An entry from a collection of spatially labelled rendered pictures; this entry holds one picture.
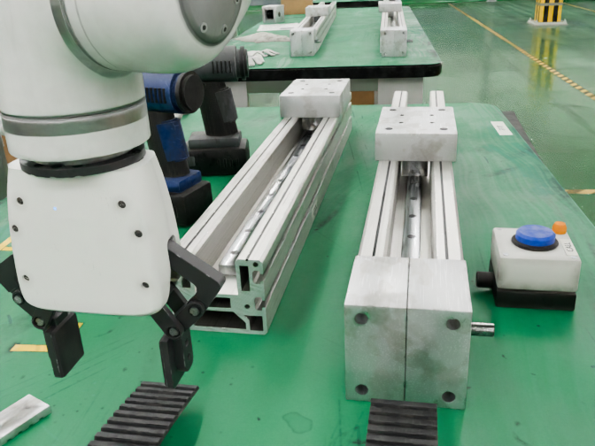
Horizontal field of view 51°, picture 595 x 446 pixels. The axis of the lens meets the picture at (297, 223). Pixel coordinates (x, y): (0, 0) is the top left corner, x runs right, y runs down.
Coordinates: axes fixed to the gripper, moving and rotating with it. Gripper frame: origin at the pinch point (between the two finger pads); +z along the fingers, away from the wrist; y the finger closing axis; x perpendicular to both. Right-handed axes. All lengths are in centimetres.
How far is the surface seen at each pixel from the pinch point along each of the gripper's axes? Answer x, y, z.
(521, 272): 26.0, 31.2, 4.8
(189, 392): 5.4, 2.5, 7.0
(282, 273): 25.7, 6.0, 6.3
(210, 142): 67, -15, 3
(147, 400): 3.5, -0.4, 6.7
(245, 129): 98, -18, 9
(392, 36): 201, 9, 2
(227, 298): 19.7, 1.5, 6.4
